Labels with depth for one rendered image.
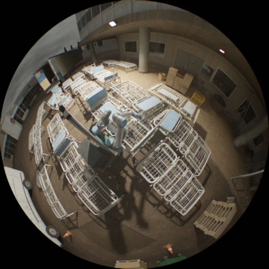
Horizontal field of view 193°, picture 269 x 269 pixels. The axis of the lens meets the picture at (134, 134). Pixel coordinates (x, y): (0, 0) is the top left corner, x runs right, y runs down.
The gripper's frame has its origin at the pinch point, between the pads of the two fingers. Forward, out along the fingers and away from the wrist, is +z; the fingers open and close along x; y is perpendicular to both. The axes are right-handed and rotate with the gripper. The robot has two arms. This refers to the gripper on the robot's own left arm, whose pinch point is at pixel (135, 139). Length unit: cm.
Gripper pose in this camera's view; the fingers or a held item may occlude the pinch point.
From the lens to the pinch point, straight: 149.4
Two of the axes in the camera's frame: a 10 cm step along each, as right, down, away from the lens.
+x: 1.1, -2.9, -9.5
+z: 7.1, 6.9, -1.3
